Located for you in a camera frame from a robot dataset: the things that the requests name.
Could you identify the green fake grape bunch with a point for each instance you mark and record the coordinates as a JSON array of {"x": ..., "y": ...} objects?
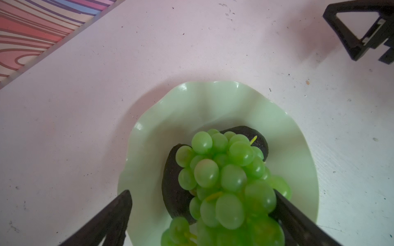
[{"x": 234, "y": 194}]

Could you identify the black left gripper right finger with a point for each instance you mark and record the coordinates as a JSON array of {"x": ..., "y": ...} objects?
[{"x": 299, "y": 230}]

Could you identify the light green wavy fruit bowl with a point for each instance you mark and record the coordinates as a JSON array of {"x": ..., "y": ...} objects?
[{"x": 196, "y": 106}]

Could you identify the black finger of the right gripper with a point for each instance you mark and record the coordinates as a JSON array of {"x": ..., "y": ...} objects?
[{"x": 362, "y": 26}]

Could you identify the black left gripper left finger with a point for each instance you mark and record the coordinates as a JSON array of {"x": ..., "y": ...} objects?
[{"x": 108, "y": 227}]

